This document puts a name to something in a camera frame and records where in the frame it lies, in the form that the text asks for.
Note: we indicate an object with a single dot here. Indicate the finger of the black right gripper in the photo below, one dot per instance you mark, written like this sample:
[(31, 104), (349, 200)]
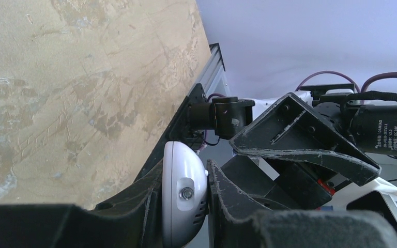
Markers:
[(274, 185), (292, 131)]

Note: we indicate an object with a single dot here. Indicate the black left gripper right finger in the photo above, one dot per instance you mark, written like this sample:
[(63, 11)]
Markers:
[(236, 220)]

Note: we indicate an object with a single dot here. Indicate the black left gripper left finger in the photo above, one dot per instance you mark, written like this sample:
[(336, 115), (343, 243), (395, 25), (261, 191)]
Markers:
[(131, 218)]

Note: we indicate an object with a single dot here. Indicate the white remote control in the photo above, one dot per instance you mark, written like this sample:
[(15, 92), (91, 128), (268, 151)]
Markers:
[(184, 194)]

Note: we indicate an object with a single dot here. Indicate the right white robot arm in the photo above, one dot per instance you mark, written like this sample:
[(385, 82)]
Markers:
[(366, 118)]

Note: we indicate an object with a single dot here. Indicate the aluminium frame rail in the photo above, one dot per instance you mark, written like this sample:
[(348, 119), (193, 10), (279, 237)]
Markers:
[(213, 76)]

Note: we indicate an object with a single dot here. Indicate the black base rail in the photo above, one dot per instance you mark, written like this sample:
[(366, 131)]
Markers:
[(177, 130)]

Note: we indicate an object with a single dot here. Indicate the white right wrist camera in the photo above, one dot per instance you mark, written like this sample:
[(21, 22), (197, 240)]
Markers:
[(379, 196)]

